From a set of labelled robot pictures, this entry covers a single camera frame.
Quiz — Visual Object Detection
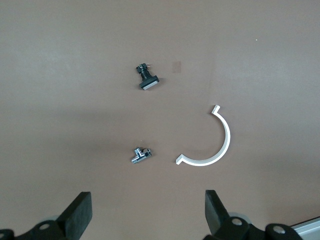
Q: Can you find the white semicircular plastic bracket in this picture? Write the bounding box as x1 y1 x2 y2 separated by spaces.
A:
175 104 231 167

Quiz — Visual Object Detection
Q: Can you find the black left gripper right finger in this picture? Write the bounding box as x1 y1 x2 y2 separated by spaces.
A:
203 189 251 240

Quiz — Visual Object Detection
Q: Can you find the black switch with grey cap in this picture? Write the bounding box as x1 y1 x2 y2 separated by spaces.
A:
135 62 160 91

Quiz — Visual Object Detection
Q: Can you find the white drawer cabinet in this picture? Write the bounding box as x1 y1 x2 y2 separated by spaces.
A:
291 217 320 240

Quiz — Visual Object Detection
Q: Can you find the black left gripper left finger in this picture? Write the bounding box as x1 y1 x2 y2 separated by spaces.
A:
15 191 93 240

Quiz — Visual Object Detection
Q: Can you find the chrome tee fitting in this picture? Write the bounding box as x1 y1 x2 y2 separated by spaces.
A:
129 147 153 166

